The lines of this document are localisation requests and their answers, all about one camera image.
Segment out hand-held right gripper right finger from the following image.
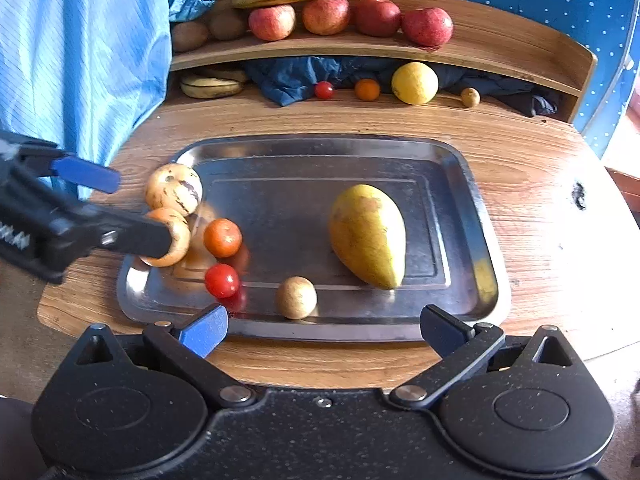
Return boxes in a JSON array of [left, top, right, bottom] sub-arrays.
[[389, 305, 588, 408]]

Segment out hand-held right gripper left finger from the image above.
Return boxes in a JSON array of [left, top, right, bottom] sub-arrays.
[[60, 304, 257, 409]]

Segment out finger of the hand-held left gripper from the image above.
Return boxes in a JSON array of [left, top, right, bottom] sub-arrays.
[[50, 154, 122, 194], [99, 212, 174, 259]]

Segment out small orange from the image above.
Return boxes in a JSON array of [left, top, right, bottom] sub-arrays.
[[354, 78, 381, 101], [203, 218, 243, 258]]

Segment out yellow-green mango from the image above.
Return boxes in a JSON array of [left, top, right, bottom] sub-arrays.
[[329, 183, 407, 291]]

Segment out metal tray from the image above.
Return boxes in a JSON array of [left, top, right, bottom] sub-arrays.
[[116, 134, 512, 343]]

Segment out yellow lemon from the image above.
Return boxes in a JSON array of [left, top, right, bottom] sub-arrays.
[[391, 61, 439, 106]]

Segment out light blue coat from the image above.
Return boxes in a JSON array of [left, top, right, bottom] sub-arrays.
[[0, 0, 173, 202]]

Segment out dark blue cloth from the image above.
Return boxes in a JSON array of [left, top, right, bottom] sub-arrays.
[[245, 55, 558, 117]]

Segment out reddish wooden bench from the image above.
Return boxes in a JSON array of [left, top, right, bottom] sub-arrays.
[[602, 165, 640, 196]]

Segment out pale red apple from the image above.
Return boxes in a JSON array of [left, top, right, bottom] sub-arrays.
[[302, 0, 351, 36], [248, 5, 296, 42]]

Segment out wooden desk shelf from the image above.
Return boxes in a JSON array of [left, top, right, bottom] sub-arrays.
[[167, 0, 598, 123]]

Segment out dark red apple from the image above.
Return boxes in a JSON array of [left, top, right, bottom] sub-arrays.
[[352, 0, 402, 38], [401, 7, 454, 48]]

